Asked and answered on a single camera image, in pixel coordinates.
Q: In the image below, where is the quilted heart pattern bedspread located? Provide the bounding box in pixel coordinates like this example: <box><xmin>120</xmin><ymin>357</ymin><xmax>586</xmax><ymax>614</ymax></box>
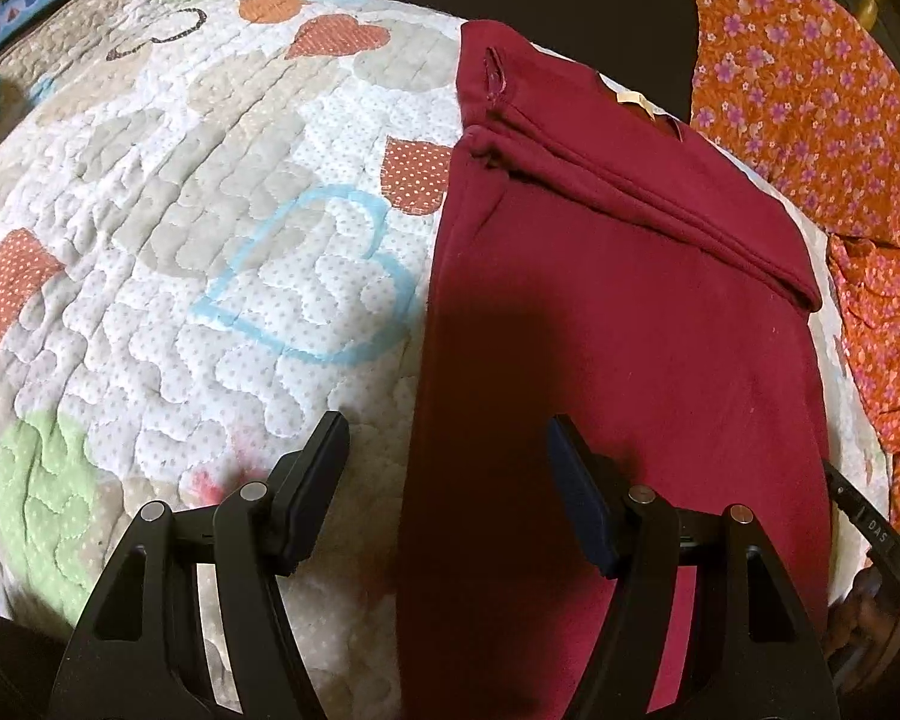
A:
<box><xmin>0</xmin><ymin>0</ymin><xmax>895</xmax><ymax>717</ymax></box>

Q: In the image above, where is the person right hand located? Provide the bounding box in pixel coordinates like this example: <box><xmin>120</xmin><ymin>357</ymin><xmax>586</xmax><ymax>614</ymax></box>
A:
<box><xmin>823</xmin><ymin>566</ymin><xmax>900</xmax><ymax>694</ymax></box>

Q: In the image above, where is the dark red small sweater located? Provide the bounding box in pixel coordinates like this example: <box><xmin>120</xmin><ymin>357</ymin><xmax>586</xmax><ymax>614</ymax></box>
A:
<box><xmin>397</xmin><ymin>21</ymin><xmax>831</xmax><ymax>718</ymax></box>

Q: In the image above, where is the orange floral fabric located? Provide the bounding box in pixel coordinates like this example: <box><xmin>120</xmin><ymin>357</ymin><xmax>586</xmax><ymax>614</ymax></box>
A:
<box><xmin>691</xmin><ymin>0</ymin><xmax>900</xmax><ymax>525</ymax></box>

